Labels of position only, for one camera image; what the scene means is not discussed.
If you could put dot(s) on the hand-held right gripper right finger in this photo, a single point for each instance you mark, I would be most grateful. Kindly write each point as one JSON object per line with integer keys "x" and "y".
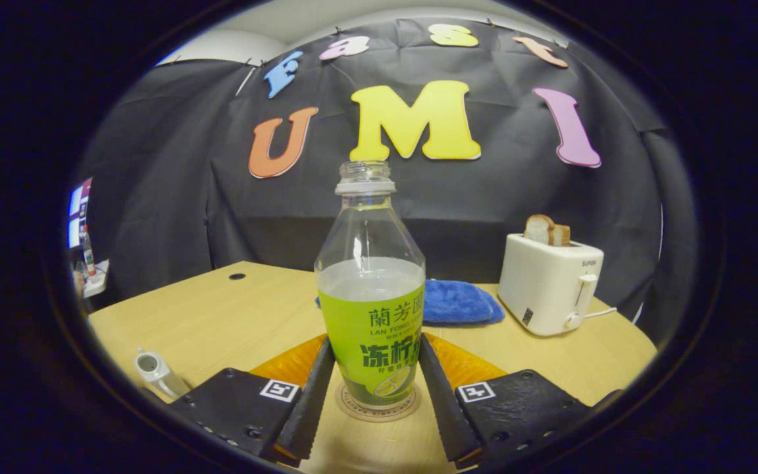
{"x": 448, "y": 408}

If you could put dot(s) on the white side table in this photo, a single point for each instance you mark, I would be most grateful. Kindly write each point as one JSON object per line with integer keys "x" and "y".
{"x": 98, "y": 283}

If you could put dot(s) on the blue towel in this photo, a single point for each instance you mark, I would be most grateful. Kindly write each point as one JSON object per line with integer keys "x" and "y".
{"x": 458, "y": 303}

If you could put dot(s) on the computer monitor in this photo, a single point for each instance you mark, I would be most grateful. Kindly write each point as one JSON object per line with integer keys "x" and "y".
{"x": 78, "y": 210}

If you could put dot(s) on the red cap plastic bottle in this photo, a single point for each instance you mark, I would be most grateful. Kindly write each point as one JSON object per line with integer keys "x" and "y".
{"x": 89, "y": 257}

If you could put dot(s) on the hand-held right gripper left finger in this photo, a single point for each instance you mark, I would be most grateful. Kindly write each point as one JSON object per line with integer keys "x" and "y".
{"x": 313, "y": 408}

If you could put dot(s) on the toast bread slice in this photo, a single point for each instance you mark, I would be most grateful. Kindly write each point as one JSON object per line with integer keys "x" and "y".
{"x": 562, "y": 236}
{"x": 538, "y": 230}

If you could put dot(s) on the black backdrop cloth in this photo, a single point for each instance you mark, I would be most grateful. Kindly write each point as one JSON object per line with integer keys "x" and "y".
{"x": 484, "y": 191}

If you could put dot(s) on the clear green label water bottle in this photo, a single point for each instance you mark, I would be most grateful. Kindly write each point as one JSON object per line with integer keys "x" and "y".
{"x": 369, "y": 296}

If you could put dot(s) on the round brown coaster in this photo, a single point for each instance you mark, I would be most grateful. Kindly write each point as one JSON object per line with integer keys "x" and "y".
{"x": 379, "y": 413}

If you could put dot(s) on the white toaster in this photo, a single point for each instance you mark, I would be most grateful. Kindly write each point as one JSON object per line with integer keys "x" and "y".
{"x": 543, "y": 283}

